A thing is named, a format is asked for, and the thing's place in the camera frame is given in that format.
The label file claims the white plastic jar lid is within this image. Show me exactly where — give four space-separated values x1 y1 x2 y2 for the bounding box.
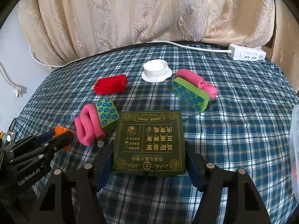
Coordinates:
141 59 172 83

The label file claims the white wall plug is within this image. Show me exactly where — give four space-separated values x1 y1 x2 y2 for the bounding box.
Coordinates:
0 63 22 98

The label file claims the cream patterned curtain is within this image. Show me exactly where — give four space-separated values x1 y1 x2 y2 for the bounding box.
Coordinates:
18 0 298 90

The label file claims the white power cable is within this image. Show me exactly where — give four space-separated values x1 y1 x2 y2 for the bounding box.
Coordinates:
29 40 231 69

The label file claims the dark green tea box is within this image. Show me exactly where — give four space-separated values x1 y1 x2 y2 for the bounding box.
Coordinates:
112 110 186 177

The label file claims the green dotted block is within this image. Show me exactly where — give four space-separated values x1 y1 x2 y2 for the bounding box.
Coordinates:
95 97 119 133
172 77 210 113

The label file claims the white power strip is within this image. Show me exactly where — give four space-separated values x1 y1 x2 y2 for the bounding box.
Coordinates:
228 44 266 61

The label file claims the pink foam roller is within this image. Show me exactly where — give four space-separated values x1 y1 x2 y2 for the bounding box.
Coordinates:
176 69 217 99
75 104 106 146

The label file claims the orange building block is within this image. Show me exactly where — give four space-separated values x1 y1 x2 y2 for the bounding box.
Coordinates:
52 125 76 151

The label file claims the blue plaid tablecloth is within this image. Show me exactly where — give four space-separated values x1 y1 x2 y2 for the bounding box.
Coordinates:
14 45 298 223

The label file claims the red building block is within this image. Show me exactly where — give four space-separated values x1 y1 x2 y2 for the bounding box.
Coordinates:
93 74 128 95

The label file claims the clear plastic bowl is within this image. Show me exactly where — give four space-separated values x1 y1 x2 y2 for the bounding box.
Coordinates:
289 105 299 202

